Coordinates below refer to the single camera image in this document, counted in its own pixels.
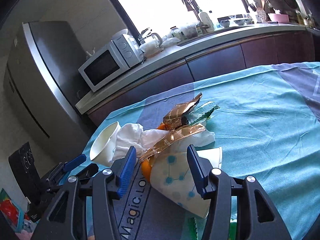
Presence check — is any green cartoon snack wrapper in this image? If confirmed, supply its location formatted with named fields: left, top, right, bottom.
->
left=181, top=215, right=237, bottom=239

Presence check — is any large white tissue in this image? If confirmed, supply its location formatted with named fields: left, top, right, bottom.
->
left=112, top=124, right=169, bottom=161

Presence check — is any plain white paper cup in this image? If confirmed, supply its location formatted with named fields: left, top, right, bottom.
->
left=89, top=122, right=121, bottom=167

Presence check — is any small white tissue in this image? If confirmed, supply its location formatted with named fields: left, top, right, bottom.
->
left=169, top=129, right=215, bottom=153

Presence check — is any white dish soap bottle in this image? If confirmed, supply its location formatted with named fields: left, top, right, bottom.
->
left=198, top=9, right=214, bottom=33

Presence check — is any blue dotted paper cup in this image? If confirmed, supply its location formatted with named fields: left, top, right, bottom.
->
left=150, top=152, right=210, bottom=218

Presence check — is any curved orange peel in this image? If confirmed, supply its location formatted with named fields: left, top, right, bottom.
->
left=140, top=159, right=152, bottom=182

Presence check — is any small orange peel piece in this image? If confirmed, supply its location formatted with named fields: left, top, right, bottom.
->
left=157, top=123, right=167, bottom=131

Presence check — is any pink basin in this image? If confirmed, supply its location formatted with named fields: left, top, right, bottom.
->
left=268, top=13, right=290, bottom=23

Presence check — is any kitchen faucet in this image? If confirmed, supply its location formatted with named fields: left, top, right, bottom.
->
left=181, top=0, right=207, bottom=34

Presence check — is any grey double door refrigerator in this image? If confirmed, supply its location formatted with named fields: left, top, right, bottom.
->
left=3, top=21, right=94, bottom=161

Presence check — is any black hanging frying pan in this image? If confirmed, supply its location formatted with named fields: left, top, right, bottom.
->
left=284, top=0, right=298, bottom=10

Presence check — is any clear green snack wrapper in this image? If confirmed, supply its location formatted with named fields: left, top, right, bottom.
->
left=187, top=101, right=220, bottom=126

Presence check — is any kitchen counter with cabinets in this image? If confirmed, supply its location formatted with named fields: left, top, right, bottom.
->
left=76, top=24, right=319, bottom=125

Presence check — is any glass electric kettle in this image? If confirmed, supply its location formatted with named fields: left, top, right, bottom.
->
left=138, top=28, right=163, bottom=59

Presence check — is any white microwave oven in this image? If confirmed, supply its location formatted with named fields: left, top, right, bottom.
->
left=78, top=34, right=144, bottom=92

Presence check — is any teal grey tablecloth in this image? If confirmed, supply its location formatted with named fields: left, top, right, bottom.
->
left=98, top=62, right=319, bottom=239

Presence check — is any large kitchen window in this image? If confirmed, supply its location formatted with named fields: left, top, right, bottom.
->
left=110, top=0, right=252, bottom=36

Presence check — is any brown foil snack wrapper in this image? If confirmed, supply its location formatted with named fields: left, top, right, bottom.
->
left=139, top=93, right=205, bottom=164

